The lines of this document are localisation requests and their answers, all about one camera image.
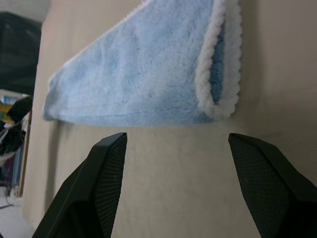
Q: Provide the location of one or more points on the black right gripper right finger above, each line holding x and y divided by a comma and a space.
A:
275, 188

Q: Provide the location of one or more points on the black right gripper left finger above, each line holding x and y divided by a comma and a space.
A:
99, 188

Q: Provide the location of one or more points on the light blue fluffy towel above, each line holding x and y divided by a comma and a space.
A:
146, 72

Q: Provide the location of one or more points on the colourful clutter shelf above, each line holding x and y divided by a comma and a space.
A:
12, 171

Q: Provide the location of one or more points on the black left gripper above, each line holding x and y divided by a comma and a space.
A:
12, 124

